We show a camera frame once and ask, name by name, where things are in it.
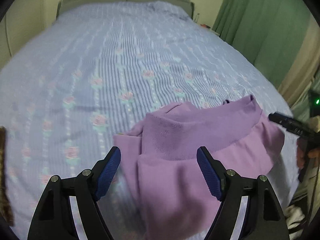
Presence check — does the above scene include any purple sweatshirt green print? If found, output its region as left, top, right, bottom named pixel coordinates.
left=113, top=95, right=284, bottom=239

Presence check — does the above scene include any person's right hand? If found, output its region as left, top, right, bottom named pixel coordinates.
left=297, top=115, right=319, bottom=170

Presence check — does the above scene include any beige curtain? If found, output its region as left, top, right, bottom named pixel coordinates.
left=278, top=16, right=319, bottom=107

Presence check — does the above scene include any green curtain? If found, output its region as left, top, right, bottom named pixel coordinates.
left=213, top=0, right=312, bottom=88

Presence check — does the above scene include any white bedside table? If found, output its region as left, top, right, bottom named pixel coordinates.
left=200, top=24, right=220, bottom=37

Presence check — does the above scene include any clear plastic bottle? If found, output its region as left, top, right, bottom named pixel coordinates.
left=194, top=13, right=200, bottom=23

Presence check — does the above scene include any lilac floral striped bedspread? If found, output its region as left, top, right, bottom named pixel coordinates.
left=1, top=1, right=298, bottom=239

